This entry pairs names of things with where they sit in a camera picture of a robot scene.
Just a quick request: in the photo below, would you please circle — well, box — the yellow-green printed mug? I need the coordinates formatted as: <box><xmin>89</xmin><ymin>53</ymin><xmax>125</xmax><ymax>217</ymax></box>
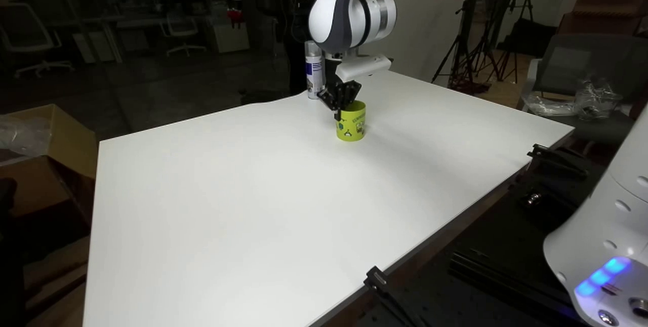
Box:
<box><xmin>336</xmin><ymin>100</ymin><xmax>367</xmax><ymax>142</ymax></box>

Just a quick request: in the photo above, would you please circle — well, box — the black aluminium rail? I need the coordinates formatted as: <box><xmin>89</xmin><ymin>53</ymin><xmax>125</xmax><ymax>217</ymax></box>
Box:
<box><xmin>448</xmin><ymin>248</ymin><xmax>588</xmax><ymax>323</ymax></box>

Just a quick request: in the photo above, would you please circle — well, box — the clear plastic wrap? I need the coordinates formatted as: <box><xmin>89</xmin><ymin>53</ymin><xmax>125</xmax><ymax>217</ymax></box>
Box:
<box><xmin>0</xmin><ymin>114</ymin><xmax>53</xmax><ymax>158</ymax></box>

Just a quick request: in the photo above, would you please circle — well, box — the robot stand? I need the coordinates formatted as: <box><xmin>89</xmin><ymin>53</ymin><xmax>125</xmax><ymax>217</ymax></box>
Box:
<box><xmin>324</xmin><ymin>141</ymin><xmax>648</xmax><ymax>327</ymax></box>

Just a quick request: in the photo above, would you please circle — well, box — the white desk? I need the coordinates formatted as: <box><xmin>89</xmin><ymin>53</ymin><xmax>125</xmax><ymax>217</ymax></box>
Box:
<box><xmin>45</xmin><ymin>12</ymin><xmax>213</xmax><ymax>64</ymax></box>

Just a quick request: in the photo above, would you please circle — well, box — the group of black tripods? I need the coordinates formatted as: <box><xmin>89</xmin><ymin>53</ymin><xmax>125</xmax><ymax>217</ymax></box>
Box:
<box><xmin>431</xmin><ymin>0</ymin><xmax>538</xmax><ymax>91</ymax></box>

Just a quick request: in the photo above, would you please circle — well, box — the cardboard box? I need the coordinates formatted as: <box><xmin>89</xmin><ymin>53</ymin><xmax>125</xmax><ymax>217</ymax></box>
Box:
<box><xmin>0</xmin><ymin>104</ymin><xmax>99</xmax><ymax>218</ymax></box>

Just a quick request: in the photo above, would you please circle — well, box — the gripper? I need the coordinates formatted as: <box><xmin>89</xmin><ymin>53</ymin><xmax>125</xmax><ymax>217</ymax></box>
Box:
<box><xmin>317</xmin><ymin>59</ymin><xmax>362</xmax><ymax>121</ymax></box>

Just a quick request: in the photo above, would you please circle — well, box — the stack of cardboard boxes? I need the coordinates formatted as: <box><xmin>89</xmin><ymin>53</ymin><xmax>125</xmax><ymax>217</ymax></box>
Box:
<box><xmin>556</xmin><ymin>0</ymin><xmax>648</xmax><ymax>37</ymax></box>

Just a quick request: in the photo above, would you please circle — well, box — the white office chair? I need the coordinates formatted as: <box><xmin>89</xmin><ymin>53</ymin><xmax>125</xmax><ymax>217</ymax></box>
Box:
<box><xmin>160</xmin><ymin>12</ymin><xmax>208</xmax><ymax>58</ymax></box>
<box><xmin>0</xmin><ymin>3</ymin><xmax>75</xmax><ymax>79</ymax></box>

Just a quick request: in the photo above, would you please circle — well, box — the clear plastic bag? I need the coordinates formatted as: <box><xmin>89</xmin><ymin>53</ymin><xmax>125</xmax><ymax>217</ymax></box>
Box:
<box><xmin>523</xmin><ymin>78</ymin><xmax>624</xmax><ymax>120</ymax></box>

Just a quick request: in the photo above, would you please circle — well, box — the grey armchair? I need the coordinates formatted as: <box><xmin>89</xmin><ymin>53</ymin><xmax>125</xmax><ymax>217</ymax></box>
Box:
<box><xmin>517</xmin><ymin>33</ymin><xmax>648</xmax><ymax>146</ymax></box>

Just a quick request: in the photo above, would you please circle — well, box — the black clamp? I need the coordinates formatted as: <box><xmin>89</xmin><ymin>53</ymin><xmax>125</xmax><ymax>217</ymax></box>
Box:
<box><xmin>526</xmin><ymin>143</ymin><xmax>591</xmax><ymax>182</ymax></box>
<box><xmin>363</xmin><ymin>265</ymin><xmax>423</xmax><ymax>327</ymax></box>

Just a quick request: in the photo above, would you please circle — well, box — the white spray can blue label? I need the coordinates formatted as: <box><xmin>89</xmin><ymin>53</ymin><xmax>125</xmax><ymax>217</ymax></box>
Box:
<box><xmin>304</xmin><ymin>40</ymin><xmax>325</xmax><ymax>100</ymax></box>

